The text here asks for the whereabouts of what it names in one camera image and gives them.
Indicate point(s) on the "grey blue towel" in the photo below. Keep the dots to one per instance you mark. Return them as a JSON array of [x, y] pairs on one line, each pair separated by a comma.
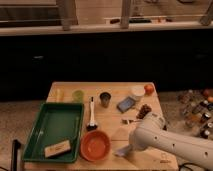
[[123, 151]]

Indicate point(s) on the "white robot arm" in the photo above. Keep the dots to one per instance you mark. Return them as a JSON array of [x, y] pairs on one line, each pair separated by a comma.
[[150, 132]]

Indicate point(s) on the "grey metal cup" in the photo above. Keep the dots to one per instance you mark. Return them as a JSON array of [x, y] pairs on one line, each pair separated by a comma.
[[105, 99]]

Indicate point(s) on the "green plastic cup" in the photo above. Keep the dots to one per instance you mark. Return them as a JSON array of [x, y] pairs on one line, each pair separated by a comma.
[[78, 96]]

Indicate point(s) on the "blue sponge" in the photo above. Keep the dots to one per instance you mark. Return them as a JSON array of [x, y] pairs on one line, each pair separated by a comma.
[[126, 104]]

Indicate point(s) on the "white small bowl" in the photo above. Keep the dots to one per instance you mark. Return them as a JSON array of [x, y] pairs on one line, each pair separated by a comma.
[[137, 92]]

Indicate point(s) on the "metal fork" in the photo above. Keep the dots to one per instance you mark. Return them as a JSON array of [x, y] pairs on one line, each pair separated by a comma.
[[129, 121]]

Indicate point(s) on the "orange fruit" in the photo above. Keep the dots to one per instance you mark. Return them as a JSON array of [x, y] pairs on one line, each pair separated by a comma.
[[149, 89]]

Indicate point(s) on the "brown pine cone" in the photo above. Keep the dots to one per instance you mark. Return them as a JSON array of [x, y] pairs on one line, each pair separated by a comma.
[[145, 109]]

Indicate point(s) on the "orange bowl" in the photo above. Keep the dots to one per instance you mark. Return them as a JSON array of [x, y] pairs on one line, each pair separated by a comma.
[[95, 145]]

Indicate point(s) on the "green plastic tray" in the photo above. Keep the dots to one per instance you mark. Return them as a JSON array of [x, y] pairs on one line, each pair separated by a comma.
[[54, 123]]

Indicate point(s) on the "wooden block brush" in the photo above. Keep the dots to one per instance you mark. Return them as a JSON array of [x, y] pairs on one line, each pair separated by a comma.
[[57, 149]]

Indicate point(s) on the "spice bottle rack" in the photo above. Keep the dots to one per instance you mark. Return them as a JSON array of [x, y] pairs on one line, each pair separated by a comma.
[[197, 112]]

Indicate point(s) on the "white handled black brush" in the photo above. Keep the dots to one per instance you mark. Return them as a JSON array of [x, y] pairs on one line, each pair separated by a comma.
[[92, 125]]

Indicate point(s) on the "black chair frame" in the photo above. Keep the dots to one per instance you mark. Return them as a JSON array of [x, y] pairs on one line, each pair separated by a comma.
[[16, 155]]

